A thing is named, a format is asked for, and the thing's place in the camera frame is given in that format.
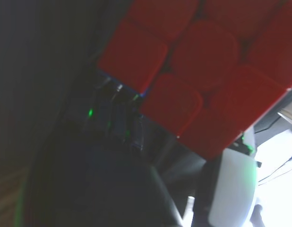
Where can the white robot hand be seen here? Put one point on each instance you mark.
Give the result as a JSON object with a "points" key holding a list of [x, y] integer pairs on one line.
{"points": [[108, 184]]}

